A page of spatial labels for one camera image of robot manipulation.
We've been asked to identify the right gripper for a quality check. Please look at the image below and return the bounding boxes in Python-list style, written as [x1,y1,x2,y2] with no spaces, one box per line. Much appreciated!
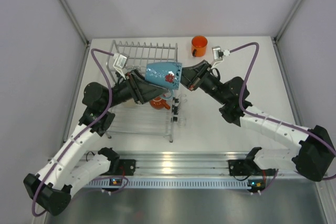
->
[169,60,228,105]

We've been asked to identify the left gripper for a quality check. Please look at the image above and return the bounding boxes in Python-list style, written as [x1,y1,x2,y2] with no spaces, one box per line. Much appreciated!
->
[102,69,168,110]

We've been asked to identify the small dark orange cup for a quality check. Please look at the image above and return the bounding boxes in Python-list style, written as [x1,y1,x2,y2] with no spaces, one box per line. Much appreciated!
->
[150,97,171,110]

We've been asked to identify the blue mug white inside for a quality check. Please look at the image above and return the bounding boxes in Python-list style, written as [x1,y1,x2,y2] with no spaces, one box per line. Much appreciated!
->
[145,61,183,100]

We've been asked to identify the orange mug black handle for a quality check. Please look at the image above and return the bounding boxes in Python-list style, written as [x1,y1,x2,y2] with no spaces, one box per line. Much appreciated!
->
[191,35,208,57]

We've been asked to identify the beige handleless cup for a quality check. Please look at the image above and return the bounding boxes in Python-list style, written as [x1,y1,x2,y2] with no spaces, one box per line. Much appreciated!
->
[122,100,137,108]

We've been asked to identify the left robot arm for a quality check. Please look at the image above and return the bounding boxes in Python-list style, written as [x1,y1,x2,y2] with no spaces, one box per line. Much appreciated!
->
[23,70,168,216]

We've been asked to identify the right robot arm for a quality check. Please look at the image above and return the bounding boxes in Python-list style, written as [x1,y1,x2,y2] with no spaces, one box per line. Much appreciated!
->
[181,60,335,182]

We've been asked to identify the clear hook upper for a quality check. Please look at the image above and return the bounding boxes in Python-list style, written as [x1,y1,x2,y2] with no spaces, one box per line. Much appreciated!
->
[174,93,187,104]

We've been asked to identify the clear hook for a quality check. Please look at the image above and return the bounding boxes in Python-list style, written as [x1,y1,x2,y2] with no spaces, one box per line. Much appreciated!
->
[174,93,187,104]
[176,117,186,127]

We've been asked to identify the clear hook lower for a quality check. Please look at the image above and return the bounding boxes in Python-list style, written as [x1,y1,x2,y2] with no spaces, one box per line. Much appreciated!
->
[176,117,186,127]

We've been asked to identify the white wire dish rack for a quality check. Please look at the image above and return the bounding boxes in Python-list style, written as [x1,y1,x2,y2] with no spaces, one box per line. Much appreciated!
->
[106,40,179,142]

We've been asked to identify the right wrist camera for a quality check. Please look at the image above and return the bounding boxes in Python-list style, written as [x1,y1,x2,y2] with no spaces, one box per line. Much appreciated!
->
[211,46,230,69]

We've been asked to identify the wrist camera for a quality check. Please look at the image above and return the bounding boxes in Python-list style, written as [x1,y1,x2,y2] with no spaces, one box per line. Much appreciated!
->
[211,46,230,69]
[112,53,129,79]

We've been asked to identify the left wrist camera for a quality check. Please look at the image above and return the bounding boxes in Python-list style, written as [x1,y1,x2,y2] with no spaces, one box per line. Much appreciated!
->
[112,53,129,79]

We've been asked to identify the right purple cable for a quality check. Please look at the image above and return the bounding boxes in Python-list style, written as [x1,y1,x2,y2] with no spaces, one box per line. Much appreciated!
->
[228,41,336,180]

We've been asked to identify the purple cable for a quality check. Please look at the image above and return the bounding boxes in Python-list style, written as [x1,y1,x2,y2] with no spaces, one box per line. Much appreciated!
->
[31,48,115,217]
[228,41,336,180]

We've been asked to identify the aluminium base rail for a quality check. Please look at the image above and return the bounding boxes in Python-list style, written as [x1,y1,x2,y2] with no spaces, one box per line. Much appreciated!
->
[47,151,328,180]

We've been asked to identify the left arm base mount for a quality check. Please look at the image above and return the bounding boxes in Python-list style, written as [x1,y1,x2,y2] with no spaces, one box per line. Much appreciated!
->
[98,147,136,176]

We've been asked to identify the slotted cable duct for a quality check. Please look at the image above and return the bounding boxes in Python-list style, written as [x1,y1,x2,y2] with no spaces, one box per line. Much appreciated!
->
[85,178,262,189]

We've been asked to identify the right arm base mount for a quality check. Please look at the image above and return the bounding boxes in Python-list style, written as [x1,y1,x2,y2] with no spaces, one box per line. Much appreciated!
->
[228,147,276,178]

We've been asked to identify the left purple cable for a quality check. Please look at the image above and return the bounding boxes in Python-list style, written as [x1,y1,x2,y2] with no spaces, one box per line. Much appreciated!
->
[31,48,115,217]

